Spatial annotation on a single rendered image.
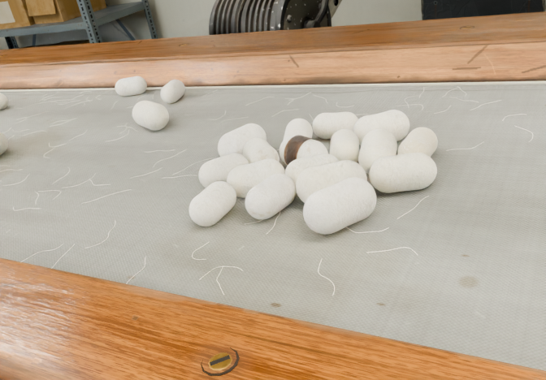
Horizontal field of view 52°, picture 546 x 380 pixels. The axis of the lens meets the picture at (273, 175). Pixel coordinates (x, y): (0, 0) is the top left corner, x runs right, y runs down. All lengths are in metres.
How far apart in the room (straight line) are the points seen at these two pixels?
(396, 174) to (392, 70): 0.20
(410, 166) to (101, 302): 0.16
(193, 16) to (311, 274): 2.69
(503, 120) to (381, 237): 0.15
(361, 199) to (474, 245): 0.05
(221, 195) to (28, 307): 0.11
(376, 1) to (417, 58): 2.01
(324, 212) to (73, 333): 0.12
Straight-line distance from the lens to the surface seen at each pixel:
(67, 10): 2.91
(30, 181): 0.44
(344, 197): 0.27
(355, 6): 2.52
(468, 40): 0.48
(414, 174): 0.30
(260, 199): 0.29
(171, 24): 3.00
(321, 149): 0.33
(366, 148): 0.32
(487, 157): 0.34
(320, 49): 0.52
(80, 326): 0.22
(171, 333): 0.20
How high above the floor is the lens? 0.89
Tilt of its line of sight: 25 degrees down
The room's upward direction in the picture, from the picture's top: 11 degrees counter-clockwise
